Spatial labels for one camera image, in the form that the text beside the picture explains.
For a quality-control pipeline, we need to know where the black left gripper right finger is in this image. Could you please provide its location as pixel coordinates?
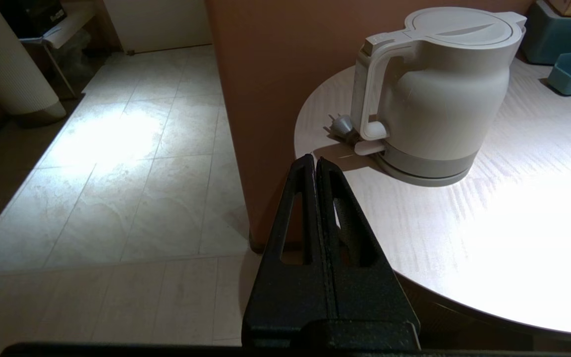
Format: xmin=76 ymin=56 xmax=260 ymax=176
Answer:
xmin=316 ymin=157 xmax=421 ymax=349

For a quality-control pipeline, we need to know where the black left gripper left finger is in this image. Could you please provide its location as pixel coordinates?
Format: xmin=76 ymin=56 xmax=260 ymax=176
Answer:
xmin=242 ymin=154 xmax=337 ymax=347

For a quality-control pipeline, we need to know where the white electric kettle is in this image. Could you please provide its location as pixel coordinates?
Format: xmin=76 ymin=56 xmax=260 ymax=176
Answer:
xmin=350 ymin=7 xmax=527 ymax=179

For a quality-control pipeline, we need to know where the white round kettle base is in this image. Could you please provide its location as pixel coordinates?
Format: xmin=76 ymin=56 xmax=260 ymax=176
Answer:
xmin=328 ymin=114 xmax=479 ymax=188

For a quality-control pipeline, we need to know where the blue rectangular box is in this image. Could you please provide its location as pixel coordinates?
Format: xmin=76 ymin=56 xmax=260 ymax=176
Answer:
xmin=520 ymin=0 xmax=571 ymax=66

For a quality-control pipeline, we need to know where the clear plastic bag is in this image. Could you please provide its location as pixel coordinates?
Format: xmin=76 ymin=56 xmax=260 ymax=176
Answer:
xmin=55 ymin=30 xmax=93 ymax=79

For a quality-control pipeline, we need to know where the white metal-legged shelf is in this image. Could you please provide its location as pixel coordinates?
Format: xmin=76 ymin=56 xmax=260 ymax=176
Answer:
xmin=20 ymin=2 xmax=99 ymax=99

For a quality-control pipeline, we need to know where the white ribbed cylinder bin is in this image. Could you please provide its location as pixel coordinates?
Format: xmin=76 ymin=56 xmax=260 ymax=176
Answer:
xmin=0 ymin=0 xmax=67 ymax=124

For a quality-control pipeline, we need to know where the black box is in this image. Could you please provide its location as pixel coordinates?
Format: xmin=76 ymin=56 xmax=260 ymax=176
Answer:
xmin=0 ymin=0 xmax=68 ymax=38

